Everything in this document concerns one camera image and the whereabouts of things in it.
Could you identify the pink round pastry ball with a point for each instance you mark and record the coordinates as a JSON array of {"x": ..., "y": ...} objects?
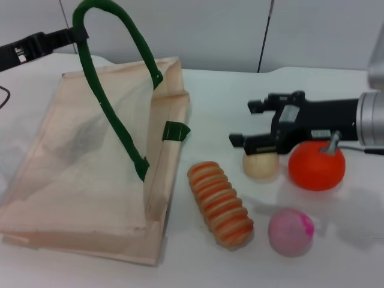
[{"x": 289, "y": 232}]

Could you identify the round beige egg yolk pastry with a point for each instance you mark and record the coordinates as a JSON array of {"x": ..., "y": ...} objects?
[{"x": 260, "y": 166}]

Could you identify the orange round fruit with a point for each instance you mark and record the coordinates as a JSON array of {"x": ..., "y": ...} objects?
[{"x": 316, "y": 169}]

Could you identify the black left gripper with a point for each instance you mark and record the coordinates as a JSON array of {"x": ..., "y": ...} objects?
[{"x": 24, "y": 51}]

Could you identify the orange striped bread loaf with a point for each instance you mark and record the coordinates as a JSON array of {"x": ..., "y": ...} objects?
[{"x": 220, "y": 207}]

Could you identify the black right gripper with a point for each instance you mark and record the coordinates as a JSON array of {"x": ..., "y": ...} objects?
[{"x": 327, "y": 117}]

